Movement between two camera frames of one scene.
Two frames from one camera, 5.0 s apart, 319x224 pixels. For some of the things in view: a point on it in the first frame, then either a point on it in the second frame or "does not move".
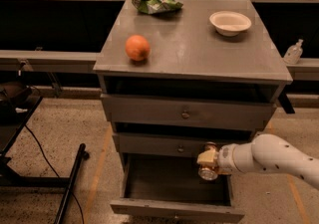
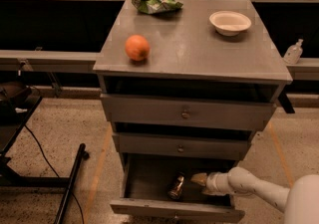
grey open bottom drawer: x=169 y=186 does not move
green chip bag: x=151 y=2 does not move
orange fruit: x=138 y=48 does not move
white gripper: x=225 y=159 to x=212 y=181
